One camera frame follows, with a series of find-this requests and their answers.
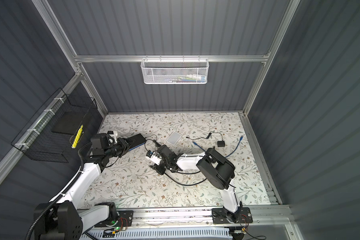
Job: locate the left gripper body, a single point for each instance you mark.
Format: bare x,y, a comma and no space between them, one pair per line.
118,149

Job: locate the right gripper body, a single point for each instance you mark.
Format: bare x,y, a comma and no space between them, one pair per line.
163,166

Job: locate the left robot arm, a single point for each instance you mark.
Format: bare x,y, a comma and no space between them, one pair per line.
59,219

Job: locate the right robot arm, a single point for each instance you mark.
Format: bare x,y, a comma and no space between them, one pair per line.
219,171

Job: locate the white flat box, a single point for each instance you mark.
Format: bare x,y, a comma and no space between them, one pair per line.
174,138

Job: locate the yellow item in basket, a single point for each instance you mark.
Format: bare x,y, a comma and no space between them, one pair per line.
77,137

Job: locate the black pad in basket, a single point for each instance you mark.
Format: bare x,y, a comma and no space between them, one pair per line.
69,123

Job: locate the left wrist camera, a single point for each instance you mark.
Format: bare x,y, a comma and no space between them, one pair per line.
113,135

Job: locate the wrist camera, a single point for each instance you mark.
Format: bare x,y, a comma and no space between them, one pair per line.
113,135
153,157

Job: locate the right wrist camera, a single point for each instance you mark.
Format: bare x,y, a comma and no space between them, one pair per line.
153,157

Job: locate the black wire wall basket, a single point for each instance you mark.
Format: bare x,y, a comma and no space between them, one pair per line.
55,135

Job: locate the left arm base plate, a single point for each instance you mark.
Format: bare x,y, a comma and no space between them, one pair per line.
123,219

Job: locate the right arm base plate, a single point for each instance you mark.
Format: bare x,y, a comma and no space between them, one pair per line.
223,216

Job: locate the white ventilated cable duct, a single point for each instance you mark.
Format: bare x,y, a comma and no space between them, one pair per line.
201,233

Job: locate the white mesh wall basket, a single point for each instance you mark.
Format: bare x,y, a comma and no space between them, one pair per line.
182,72

